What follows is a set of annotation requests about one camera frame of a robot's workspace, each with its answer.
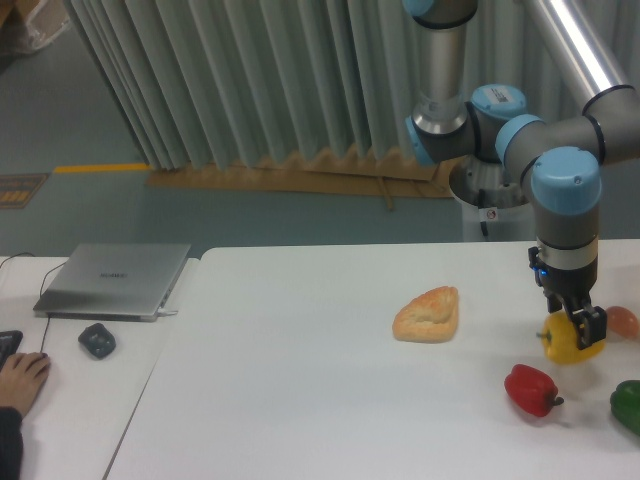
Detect golden bread pastry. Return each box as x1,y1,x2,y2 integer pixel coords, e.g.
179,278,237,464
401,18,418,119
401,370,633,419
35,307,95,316
392,286,459,343

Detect red bell pepper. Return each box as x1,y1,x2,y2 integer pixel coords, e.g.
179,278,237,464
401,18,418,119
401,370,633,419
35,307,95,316
504,364,564,418

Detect black laptop cable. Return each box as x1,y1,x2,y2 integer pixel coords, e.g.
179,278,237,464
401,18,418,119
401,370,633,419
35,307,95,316
0,251,69,356

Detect black computer mouse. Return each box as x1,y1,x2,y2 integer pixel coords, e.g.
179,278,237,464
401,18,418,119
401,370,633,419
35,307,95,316
78,323,117,360

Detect green bell pepper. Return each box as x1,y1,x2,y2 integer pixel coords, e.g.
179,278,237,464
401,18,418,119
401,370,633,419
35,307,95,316
610,380,640,435

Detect brown egg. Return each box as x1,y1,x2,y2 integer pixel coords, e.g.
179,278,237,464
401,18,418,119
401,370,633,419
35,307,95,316
605,306,639,340

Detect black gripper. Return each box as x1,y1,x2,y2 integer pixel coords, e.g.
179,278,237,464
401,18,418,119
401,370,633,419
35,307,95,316
528,246,607,349

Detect brown cardboard sheet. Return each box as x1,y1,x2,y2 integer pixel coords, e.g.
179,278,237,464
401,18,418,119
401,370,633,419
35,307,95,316
146,146,461,211

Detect person's bare hand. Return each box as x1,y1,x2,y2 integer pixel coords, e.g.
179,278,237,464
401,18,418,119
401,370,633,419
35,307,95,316
1,352,51,418

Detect silver closed laptop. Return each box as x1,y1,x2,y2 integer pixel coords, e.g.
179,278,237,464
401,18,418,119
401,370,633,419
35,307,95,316
33,243,191,321

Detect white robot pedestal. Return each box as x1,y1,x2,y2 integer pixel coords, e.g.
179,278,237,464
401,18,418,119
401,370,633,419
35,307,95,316
449,155,535,242

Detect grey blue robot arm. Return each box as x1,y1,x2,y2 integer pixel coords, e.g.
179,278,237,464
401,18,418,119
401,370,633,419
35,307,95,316
404,1,639,350

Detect dark sleeved forearm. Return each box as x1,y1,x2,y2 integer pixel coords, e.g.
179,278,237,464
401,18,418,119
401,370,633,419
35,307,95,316
1,407,23,480

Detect pale green folded curtain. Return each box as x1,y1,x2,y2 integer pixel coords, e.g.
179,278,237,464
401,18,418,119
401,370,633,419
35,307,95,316
66,1,639,170

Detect black keyboard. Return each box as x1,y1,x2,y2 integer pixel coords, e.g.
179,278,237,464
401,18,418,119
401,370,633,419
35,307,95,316
0,330,23,369

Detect yellow bell pepper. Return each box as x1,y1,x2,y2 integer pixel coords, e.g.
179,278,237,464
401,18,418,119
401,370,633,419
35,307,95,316
536,311,606,365

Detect white usb plug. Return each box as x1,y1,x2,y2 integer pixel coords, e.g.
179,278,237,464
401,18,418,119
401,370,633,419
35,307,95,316
157,308,179,318

